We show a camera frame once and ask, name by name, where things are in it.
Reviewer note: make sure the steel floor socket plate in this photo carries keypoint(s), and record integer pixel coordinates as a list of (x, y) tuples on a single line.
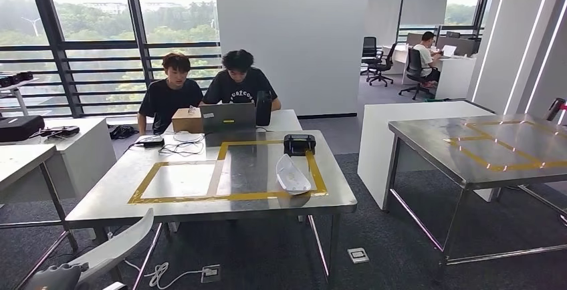
[(358, 255), (210, 274)]

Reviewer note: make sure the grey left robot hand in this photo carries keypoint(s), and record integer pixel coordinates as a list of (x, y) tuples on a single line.
[(57, 277)]

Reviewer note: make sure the black case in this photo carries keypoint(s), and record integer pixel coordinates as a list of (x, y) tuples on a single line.
[(5, 82), (17, 78), (26, 75), (20, 127)]

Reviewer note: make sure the black gadgets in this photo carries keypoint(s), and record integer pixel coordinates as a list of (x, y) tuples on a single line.
[(62, 131)]

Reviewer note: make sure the white desk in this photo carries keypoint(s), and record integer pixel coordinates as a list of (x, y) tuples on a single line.
[(456, 75)]

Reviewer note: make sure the black controller device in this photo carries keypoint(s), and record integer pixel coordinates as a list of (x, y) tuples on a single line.
[(299, 144)]

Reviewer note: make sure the person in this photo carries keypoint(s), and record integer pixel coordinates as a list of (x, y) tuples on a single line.
[(425, 58), (239, 86), (170, 97)]

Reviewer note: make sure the black power adapter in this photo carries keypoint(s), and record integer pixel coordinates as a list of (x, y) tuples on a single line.
[(153, 142)]

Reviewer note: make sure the cardboard box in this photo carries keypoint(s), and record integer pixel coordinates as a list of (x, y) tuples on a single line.
[(187, 122)]

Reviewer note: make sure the white laptop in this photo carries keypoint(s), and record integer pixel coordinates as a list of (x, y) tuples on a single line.
[(449, 50)]

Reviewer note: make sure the black speaker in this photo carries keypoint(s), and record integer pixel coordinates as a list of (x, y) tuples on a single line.
[(263, 108)]

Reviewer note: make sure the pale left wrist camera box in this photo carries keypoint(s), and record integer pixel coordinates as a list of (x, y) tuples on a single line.
[(115, 286)]

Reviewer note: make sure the red barrier belt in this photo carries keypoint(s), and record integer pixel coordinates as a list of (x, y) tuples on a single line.
[(563, 106)]

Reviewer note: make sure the grey laptop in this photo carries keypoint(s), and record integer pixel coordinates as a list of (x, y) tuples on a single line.
[(228, 117)]

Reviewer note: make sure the black office chair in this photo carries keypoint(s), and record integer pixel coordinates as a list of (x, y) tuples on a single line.
[(370, 51), (414, 69), (383, 64)]

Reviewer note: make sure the black barrier post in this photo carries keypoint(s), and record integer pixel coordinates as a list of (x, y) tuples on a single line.
[(554, 108)]

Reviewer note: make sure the yellow table tape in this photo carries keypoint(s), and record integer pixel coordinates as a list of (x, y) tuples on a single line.
[(469, 139), (230, 197)]

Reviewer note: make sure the white plastic car part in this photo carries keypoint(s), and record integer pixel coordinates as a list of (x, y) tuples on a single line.
[(292, 177), (115, 243)]

